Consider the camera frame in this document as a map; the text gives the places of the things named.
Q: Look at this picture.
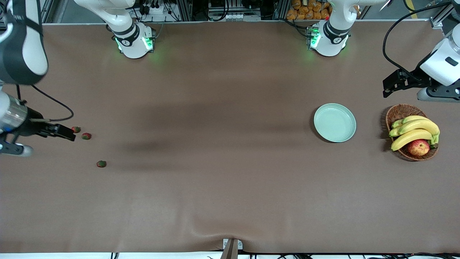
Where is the brown wicker basket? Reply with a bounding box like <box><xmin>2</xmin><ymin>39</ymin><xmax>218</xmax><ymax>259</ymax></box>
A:
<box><xmin>386</xmin><ymin>104</ymin><xmax>439</xmax><ymax>161</ymax></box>

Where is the grey metal bracket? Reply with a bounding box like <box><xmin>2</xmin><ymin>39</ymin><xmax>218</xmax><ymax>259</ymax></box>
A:
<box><xmin>220</xmin><ymin>238</ymin><xmax>243</xmax><ymax>259</ymax></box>

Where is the white connector block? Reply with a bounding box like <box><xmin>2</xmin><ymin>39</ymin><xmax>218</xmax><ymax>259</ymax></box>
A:
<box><xmin>208</xmin><ymin>13</ymin><xmax>262</xmax><ymax>21</ymax></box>

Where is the white power strip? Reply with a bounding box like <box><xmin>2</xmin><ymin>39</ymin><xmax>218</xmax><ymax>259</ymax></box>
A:
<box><xmin>142</xmin><ymin>2</ymin><xmax>169</xmax><ymax>15</ymax></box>

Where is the mint green round plate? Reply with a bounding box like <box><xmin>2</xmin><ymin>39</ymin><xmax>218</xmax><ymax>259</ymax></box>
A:
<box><xmin>314</xmin><ymin>103</ymin><xmax>357</xmax><ymax>143</ymax></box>

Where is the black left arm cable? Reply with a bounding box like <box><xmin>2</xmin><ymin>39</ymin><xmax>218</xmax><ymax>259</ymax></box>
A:
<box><xmin>383</xmin><ymin>2</ymin><xmax>451</xmax><ymax>78</ymax></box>

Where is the aluminium frame rail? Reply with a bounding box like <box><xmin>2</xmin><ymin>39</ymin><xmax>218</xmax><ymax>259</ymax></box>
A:
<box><xmin>429</xmin><ymin>2</ymin><xmax>457</xmax><ymax>29</ymax></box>

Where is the red yellow apple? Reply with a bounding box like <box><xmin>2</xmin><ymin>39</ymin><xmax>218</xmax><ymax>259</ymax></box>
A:
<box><xmin>407</xmin><ymin>139</ymin><xmax>431</xmax><ymax>156</ymax></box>

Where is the brown table mat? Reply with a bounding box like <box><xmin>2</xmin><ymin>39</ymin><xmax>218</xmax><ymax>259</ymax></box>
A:
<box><xmin>0</xmin><ymin>20</ymin><xmax>460</xmax><ymax>254</ymax></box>

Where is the pile of orange bread rolls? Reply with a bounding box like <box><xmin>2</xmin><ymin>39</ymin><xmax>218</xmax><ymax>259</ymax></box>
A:
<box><xmin>286</xmin><ymin>0</ymin><xmax>333</xmax><ymax>21</ymax></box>

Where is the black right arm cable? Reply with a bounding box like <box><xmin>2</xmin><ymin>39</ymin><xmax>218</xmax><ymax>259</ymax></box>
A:
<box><xmin>16</xmin><ymin>85</ymin><xmax>74</xmax><ymax>123</ymax></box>

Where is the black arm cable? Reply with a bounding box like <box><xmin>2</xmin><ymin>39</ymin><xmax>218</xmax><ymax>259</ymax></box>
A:
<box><xmin>383</xmin><ymin>2</ymin><xmax>451</xmax><ymax>78</ymax></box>
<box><xmin>16</xmin><ymin>85</ymin><xmax>74</xmax><ymax>123</ymax></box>

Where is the aluminium frame post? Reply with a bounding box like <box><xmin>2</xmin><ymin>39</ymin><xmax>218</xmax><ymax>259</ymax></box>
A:
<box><xmin>178</xmin><ymin>0</ymin><xmax>193</xmax><ymax>21</ymax></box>
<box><xmin>274</xmin><ymin>0</ymin><xmax>288</xmax><ymax>20</ymax></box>

